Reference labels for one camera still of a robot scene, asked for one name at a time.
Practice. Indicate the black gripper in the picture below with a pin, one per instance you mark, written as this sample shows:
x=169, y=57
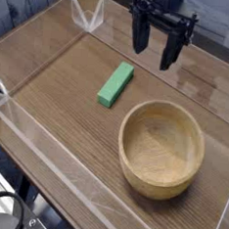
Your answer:
x=173, y=16

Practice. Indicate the green rectangular block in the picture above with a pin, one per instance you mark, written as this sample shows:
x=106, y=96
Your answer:
x=115, y=84

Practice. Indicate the brown wooden bowl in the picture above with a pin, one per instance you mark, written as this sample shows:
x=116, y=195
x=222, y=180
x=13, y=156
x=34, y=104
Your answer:
x=161, y=149

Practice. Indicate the clear acrylic front barrier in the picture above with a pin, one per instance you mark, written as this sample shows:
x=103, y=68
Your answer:
x=74, y=191

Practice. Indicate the black table leg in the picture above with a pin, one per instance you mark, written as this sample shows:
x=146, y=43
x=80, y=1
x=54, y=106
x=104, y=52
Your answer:
x=24, y=188

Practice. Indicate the clear acrylic corner bracket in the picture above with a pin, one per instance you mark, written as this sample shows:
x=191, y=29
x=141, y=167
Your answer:
x=87, y=20

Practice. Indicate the metal bracket with screw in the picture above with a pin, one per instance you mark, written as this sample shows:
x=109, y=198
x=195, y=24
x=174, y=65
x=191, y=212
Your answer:
x=30, y=220

